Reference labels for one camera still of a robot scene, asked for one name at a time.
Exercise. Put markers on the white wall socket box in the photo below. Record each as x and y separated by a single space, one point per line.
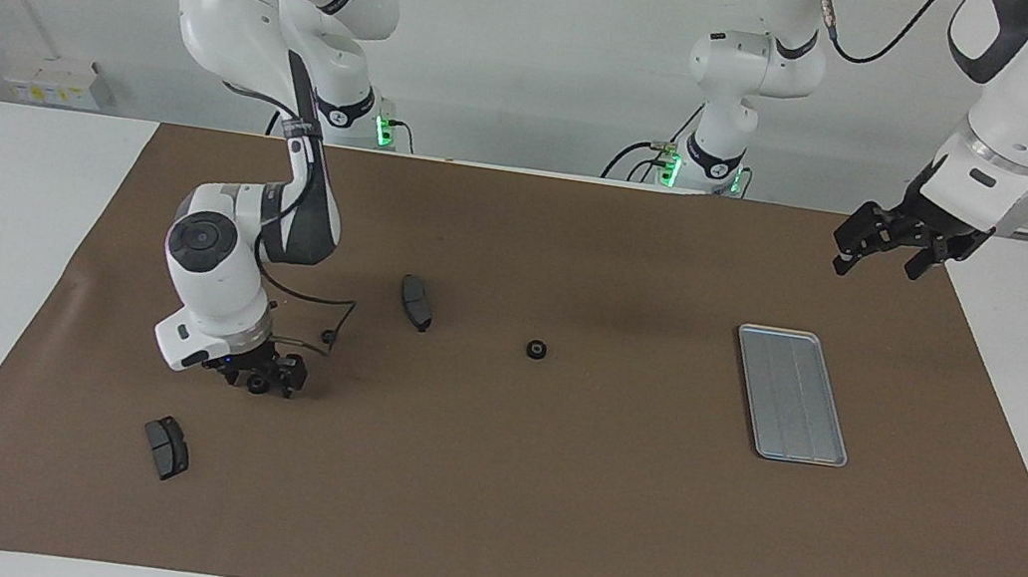
50 80

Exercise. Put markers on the dark grey brake pad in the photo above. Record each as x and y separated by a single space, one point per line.
167 449
417 300

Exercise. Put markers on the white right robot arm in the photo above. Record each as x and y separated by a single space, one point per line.
212 286

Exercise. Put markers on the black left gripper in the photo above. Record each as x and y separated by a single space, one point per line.
895 226

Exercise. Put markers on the silver metal tray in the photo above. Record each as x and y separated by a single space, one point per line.
790 398

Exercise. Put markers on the small black bearing gear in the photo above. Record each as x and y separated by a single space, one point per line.
326 338

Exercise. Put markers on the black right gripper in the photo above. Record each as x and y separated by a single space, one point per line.
258 358

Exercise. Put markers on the brown table mat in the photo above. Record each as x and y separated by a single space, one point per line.
496 487

